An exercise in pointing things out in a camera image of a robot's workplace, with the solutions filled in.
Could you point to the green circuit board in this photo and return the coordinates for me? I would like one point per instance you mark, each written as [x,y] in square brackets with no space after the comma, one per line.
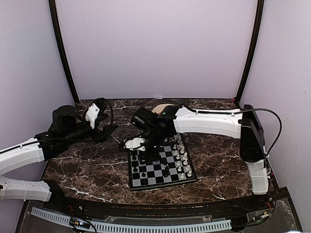
[79,223]

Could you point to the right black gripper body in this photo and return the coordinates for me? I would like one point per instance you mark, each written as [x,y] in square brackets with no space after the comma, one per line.
[156,139]

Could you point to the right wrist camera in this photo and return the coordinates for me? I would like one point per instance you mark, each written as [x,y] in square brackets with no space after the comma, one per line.
[134,144]

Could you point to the ceramic bird plate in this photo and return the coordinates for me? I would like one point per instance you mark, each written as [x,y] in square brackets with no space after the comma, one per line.
[159,108]

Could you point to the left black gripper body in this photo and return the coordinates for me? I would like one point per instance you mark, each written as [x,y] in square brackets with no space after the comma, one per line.
[99,136]

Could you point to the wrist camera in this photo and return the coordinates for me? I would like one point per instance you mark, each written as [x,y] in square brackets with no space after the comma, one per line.
[134,144]
[95,110]

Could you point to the right black frame post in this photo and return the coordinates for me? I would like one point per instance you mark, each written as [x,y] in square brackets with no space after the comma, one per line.
[251,51]

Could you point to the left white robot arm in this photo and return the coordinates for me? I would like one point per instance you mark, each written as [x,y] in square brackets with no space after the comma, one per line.
[67,128]

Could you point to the left black frame post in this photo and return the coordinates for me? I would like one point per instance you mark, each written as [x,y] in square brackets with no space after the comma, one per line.
[61,50]

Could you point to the black frame post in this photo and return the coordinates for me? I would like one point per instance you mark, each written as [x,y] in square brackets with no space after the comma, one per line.
[61,50]
[251,51]

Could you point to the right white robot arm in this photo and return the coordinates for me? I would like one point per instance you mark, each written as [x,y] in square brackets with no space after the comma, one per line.
[166,120]

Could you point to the black front rail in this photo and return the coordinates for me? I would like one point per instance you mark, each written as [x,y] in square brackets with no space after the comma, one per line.
[88,208]

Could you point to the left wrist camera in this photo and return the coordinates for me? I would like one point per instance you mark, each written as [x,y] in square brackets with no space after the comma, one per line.
[95,110]

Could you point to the black and grey chessboard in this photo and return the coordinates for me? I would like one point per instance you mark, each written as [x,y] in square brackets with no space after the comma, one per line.
[173,168]

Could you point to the white slotted cable duct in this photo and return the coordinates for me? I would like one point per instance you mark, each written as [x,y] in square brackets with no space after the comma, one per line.
[113,224]

